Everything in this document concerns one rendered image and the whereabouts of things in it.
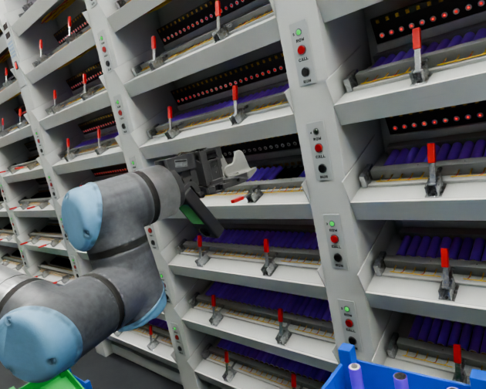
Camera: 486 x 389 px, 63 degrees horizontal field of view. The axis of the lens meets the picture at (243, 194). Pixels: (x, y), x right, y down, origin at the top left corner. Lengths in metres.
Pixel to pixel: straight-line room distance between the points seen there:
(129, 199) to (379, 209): 0.47
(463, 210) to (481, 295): 0.17
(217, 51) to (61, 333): 0.72
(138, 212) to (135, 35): 0.88
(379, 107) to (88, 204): 0.52
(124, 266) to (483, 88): 0.60
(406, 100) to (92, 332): 0.61
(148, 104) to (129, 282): 0.86
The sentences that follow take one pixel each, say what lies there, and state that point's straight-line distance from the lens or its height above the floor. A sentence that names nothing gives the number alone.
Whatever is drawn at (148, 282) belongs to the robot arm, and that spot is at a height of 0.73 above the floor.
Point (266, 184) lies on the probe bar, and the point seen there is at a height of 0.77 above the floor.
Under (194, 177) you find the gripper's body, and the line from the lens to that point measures 0.72.
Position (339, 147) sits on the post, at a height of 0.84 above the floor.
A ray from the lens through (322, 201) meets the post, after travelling 0.87.
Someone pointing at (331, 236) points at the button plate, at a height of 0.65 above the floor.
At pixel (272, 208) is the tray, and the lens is 0.96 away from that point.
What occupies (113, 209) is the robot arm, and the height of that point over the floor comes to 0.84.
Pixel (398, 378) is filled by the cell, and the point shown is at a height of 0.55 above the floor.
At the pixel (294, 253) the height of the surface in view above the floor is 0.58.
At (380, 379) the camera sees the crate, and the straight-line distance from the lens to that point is 0.69.
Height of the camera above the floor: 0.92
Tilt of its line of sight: 9 degrees down
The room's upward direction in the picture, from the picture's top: 12 degrees counter-clockwise
